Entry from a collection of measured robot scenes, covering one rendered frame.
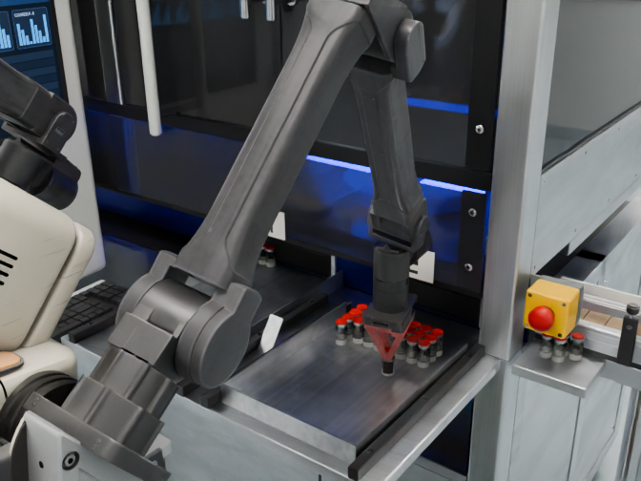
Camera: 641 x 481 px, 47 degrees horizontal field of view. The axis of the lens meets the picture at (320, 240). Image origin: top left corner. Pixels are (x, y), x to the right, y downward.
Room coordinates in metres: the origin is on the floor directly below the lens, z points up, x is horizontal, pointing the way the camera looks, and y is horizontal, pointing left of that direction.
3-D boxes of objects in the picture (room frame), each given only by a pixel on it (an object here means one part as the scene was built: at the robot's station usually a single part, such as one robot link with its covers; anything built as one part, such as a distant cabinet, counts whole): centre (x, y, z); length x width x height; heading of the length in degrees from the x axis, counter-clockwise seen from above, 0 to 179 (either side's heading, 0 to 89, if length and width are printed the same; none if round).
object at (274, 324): (1.11, 0.12, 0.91); 0.14 x 0.03 x 0.06; 142
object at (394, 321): (1.07, -0.11, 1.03); 0.10 x 0.07 x 0.07; 158
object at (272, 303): (1.35, 0.16, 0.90); 0.34 x 0.26 x 0.04; 143
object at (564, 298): (1.09, -0.38, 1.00); 0.08 x 0.07 x 0.07; 143
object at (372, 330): (1.07, -0.11, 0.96); 0.07 x 0.07 x 0.09; 68
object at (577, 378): (1.11, -0.42, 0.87); 0.14 x 0.13 x 0.02; 143
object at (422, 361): (1.14, -0.11, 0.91); 0.18 x 0.02 x 0.05; 53
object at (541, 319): (1.05, -0.36, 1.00); 0.04 x 0.04 x 0.04; 53
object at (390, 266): (1.07, -0.11, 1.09); 0.07 x 0.06 x 0.07; 149
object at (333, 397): (1.05, -0.04, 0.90); 0.34 x 0.26 x 0.04; 143
